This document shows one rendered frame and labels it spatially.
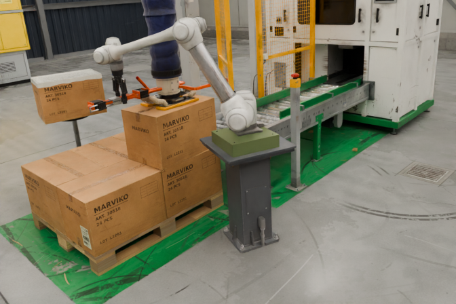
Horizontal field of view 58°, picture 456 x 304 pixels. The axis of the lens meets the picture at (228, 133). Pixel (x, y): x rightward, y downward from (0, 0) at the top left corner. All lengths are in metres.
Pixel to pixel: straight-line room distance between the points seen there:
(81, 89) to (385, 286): 3.16
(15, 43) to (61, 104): 6.08
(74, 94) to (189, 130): 1.57
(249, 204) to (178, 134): 0.72
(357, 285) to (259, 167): 0.94
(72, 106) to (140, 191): 1.64
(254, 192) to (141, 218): 0.82
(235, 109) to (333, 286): 1.23
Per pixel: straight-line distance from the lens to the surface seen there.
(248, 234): 3.01
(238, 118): 2.45
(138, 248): 3.16
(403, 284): 2.86
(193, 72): 4.61
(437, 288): 2.90
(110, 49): 2.70
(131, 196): 2.93
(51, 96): 4.28
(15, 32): 10.31
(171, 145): 3.02
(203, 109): 3.20
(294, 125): 3.61
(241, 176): 2.77
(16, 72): 10.40
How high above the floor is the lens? 1.75
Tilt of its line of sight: 19 degrees down
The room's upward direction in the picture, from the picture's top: 4 degrees counter-clockwise
